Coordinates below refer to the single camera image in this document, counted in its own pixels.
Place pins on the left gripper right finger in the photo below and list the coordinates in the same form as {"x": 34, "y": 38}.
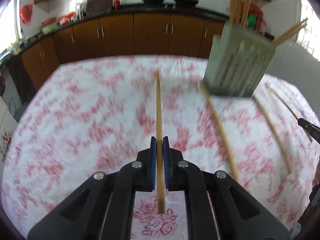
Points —
{"x": 217, "y": 207}

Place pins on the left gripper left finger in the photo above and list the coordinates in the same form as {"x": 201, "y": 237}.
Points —
{"x": 102, "y": 206}

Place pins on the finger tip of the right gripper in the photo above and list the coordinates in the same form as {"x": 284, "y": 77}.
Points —
{"x": 312, "y": 130}

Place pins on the lower wooden kitchen cabinets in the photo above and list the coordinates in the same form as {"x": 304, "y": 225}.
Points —
{"x": 142, "y": 33}

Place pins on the red floral tablecloth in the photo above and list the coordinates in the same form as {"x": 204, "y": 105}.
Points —
{"x": 96, "y": 115}

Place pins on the chopsticks leaning in holder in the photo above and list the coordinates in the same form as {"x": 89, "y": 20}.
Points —
{"x": 291, "y": 32}

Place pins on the green chopstick holder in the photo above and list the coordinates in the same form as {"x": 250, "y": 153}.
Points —
{"x": 238, "y": 60}

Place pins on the red bag items on counter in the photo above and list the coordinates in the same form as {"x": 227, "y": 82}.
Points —
{"x": 255, "y": 19}

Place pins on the bamboo chopstick on cloth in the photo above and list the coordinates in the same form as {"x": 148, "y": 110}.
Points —
{"x": 232, "y": 11}

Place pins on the black wok on stove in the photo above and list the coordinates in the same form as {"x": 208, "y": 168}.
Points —
{"x": 186, "y": 3}

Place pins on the red hanging bag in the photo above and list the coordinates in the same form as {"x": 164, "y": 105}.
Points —
{"x": 26, "y": 13}

